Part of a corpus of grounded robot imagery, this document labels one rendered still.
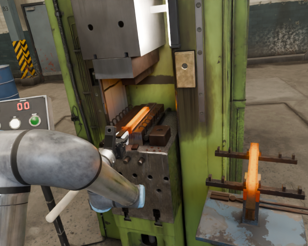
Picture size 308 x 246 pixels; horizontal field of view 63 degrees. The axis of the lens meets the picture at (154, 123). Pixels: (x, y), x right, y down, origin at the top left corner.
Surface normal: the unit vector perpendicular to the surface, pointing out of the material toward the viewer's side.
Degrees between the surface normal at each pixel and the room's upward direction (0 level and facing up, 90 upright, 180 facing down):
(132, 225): 90
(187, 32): 90
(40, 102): 60
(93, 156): 69
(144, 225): 90
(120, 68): 90
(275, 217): 0
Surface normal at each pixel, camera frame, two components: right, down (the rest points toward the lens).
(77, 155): 0.69, -0.22
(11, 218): 0.84, -0.11
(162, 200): -0.30, 0.41
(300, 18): -0.10, 0.41
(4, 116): 0.06, -0.13
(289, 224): -0.11, -0.91
